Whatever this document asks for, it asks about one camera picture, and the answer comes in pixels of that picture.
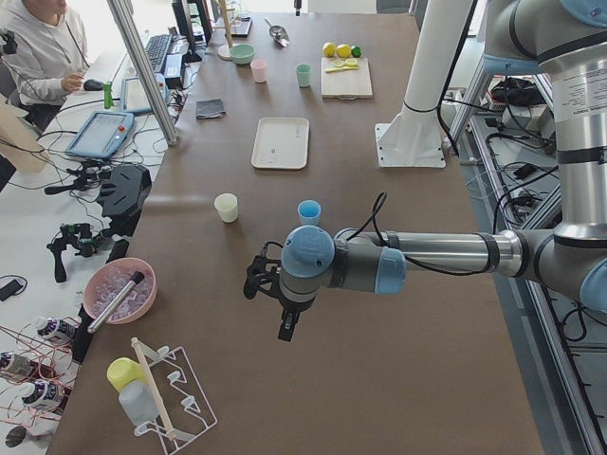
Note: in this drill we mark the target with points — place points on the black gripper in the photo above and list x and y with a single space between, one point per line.
292 312

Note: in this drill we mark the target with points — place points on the green cup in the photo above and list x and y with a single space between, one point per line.
303 75

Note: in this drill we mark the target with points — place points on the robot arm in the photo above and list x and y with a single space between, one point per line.
552 37
569 259

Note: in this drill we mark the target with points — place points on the cream rabbit tray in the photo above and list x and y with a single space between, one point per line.
281 144

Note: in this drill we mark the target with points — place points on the blue cup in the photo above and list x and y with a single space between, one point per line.
309 212

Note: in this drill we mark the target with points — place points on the cream cup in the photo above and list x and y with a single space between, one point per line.
226 205

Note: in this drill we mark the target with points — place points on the metal tube tool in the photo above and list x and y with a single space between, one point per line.
106 313

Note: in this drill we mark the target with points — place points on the translucent white cup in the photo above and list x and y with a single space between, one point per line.
138 403

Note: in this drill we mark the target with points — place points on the yellow cup on rack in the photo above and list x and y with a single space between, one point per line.
122 371

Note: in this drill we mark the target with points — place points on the pink bowl with ice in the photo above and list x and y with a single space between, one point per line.
106 284

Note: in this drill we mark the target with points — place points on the grey cloth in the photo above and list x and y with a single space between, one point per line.
207 109

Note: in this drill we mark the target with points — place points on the wooden cutting board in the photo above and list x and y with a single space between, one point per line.
346 85

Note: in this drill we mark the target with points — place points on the pink cup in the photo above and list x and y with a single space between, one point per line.
259 70

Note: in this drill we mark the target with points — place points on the yellow plastic knife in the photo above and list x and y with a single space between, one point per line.
335 69

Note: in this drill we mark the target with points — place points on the blue teach pendant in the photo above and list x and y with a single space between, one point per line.
102 135

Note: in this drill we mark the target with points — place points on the green bowl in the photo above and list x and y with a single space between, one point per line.
242 54

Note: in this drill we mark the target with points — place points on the yellow lemon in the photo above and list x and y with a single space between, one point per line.
343 51
329 50

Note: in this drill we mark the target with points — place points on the wooden stand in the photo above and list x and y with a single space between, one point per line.
224 51

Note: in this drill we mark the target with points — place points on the green lime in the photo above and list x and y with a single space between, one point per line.
356 51

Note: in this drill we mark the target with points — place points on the metal scoop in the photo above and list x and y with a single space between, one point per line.
278 34

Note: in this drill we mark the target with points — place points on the green bottle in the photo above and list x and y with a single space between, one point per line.
108 100

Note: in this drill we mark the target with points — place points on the black keyboard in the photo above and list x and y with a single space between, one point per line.
157 49

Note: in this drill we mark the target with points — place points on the seated person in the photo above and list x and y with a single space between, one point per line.
50 61

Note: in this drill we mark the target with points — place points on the white wire cup rack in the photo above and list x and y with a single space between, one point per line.
185 412

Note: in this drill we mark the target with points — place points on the aluminium frame post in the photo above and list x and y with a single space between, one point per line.
122 13

